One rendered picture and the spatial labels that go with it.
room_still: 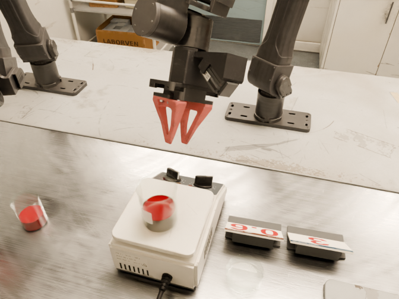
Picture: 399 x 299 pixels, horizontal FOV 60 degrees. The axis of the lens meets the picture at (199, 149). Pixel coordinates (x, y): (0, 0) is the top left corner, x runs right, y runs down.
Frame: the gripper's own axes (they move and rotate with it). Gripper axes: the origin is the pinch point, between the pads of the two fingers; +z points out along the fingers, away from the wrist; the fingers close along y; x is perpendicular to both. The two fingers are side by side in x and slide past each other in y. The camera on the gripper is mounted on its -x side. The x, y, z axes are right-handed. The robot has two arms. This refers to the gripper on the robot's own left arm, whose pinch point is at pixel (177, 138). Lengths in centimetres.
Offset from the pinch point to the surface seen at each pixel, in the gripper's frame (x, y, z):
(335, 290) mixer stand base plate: -26.8, 10.9, 15.9
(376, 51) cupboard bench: 71, 231, -56
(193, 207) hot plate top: -9.9, -2.9, 8.3
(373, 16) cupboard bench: 72, 215, -78
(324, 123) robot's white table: -3.6, 40.6, -5.7
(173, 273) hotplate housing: -12.2, -6.9, 16.5
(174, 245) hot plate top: -12.8, -8.1, 11.9
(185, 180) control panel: -0.5, 2.9, 7.4
